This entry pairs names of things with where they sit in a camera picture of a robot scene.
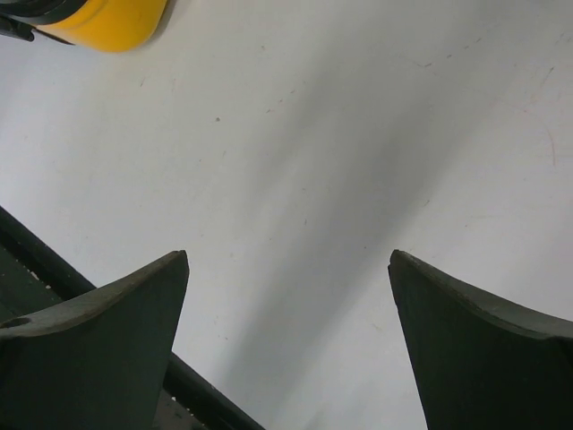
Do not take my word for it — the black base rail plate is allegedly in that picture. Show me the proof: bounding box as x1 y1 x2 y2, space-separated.
1 210 261 429

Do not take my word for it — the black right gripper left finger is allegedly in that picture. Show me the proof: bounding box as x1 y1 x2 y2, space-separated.
1 251 189 429

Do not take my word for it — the yellow Pikachu suitcase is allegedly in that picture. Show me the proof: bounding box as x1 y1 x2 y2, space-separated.
1 0 167 53

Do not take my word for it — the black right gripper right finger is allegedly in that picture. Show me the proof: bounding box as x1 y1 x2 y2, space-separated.
389 250 572 429

